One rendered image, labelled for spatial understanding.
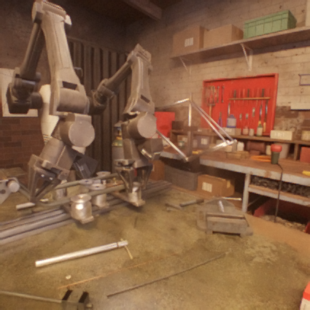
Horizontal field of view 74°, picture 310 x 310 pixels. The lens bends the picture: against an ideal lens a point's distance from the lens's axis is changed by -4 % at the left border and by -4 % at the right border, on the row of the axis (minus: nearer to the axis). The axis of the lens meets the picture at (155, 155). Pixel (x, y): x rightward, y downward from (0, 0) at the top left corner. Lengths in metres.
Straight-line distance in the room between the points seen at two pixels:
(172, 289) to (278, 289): 0.19
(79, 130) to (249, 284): 0.44
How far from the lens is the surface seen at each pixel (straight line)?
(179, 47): 2.91
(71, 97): 0.54
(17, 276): 0.51
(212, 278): 0.47
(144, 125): 0.55
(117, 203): 0.73
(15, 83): 1.10
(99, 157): 3.32
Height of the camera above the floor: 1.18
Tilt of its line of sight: 10 degrees down
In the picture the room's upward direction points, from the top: 1 degrees clockwise
